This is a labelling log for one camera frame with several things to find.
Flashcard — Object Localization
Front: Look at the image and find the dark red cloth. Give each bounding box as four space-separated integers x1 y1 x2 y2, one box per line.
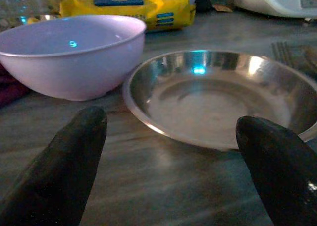
0 63 32 109

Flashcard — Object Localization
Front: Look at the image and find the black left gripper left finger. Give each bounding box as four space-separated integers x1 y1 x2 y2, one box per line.
0 106 108 226

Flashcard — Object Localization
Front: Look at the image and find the flat blue box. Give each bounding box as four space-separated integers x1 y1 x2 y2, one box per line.
94 0 144 7

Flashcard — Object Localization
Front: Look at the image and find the yellow plastic package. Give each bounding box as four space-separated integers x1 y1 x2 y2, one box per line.
59 0 197 32

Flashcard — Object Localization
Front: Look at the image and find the clear glass jar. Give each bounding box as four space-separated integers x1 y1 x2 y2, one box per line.
0 0 50 26

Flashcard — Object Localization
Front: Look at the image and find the white kitchen appliance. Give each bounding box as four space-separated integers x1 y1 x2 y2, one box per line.
234 0 317 19

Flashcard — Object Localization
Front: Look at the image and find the brown cardboard piece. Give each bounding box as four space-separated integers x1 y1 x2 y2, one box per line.
214 4 233 13

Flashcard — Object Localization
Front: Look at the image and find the black bag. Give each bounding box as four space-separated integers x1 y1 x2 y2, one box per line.
195 0 214 13

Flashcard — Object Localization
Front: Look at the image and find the round steel plate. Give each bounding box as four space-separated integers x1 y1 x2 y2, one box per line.
122 49 317 151

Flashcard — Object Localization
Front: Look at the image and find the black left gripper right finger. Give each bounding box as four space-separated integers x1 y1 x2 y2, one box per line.
235 115 317 226

